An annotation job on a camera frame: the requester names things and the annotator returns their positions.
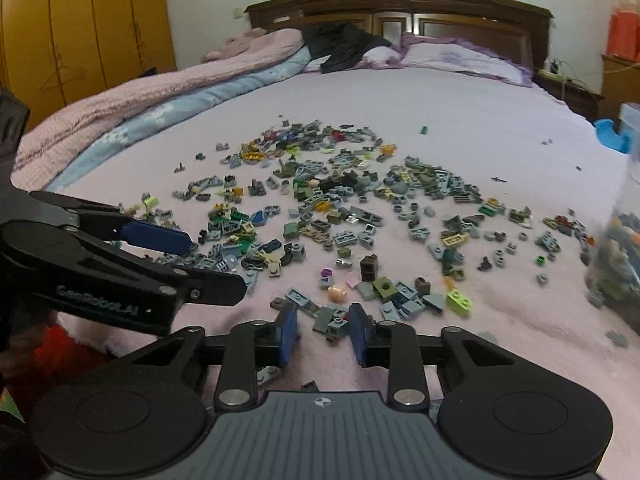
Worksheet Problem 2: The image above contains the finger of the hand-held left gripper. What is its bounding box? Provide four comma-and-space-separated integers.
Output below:
29, 191, 194, 257
67, 230, 249, 307

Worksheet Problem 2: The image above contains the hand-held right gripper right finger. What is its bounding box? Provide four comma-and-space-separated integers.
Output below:
347, 303, 529, 410

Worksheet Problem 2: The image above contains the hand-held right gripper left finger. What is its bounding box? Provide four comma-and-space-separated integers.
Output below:
119, 303, 302, 410

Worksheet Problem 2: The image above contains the dark grey toy brick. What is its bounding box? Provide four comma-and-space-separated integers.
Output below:
312, 306, 351, 342

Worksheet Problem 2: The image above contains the pile of small toy bricks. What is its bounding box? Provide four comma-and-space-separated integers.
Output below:
172, 119, 630, 392

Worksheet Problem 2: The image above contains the small heap of toy bricks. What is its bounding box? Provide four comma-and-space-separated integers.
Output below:
586, 210, 640, 306

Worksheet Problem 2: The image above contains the clear plastic storage box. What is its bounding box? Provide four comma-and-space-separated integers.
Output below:
582, 102, 640, 311

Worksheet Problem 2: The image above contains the person's red clothing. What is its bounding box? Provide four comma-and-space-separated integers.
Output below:
10, 322, 123, 376

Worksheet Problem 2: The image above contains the blue floral quilt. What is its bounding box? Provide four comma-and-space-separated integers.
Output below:
60, 47, 321, 192

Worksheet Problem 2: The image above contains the pink checked quilt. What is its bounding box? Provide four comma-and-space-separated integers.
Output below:
10, 27, 308, 191

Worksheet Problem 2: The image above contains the pink plush garment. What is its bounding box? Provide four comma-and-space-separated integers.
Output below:
202, 27, 271, 62

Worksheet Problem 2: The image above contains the yellow wooden wardrobe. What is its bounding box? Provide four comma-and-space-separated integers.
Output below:
0, 0, 177, 111

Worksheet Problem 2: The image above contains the black jacket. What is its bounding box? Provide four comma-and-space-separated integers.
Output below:
302, 22, 393, 74

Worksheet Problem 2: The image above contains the small white purple pillow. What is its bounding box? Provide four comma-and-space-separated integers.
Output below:
357, 45, 407, 69

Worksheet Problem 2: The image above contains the large purple floral pillow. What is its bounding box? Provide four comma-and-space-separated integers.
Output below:
400, 32, 534, 89

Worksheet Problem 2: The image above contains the dark wooden nightstand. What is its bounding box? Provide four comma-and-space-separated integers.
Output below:
532, 67, 601, 120

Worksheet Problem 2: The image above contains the wooden bed headboard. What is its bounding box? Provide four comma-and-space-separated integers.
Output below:
245, 0, 553, 76

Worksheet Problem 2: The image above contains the yellow wooden cabinet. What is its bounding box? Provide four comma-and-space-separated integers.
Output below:
600, 52, 640, 121

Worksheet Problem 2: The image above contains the red paper bag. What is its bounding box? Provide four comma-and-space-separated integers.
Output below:
607, 7, 640, 63

